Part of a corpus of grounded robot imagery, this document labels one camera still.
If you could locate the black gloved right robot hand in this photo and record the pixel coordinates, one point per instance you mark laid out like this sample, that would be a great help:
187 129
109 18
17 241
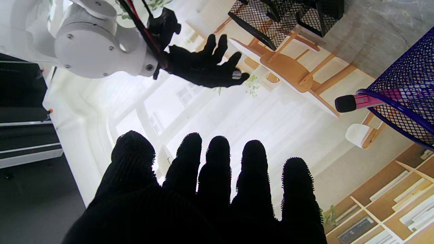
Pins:
203 69

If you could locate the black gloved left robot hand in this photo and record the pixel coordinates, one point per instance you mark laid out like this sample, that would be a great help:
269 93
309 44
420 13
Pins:
203 217

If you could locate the black mesh desk organizer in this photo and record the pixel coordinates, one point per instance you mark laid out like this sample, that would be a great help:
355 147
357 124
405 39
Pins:
281 17

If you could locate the pink marker with black cap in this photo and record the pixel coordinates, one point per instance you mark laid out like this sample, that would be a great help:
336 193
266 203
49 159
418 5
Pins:
359 100

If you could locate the blue mesh pen cup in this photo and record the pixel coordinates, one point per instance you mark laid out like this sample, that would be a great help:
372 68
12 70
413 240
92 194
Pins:
407 88

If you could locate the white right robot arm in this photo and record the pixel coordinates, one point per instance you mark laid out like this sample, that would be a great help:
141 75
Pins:
95 44

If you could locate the printed room backdrop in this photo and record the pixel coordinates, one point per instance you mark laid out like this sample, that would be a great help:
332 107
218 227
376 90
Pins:
254 128

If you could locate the orange backdrop clamp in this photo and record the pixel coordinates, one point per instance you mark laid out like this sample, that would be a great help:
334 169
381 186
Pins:
49 111

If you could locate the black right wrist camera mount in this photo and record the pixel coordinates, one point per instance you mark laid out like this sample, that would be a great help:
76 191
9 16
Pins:
166 27

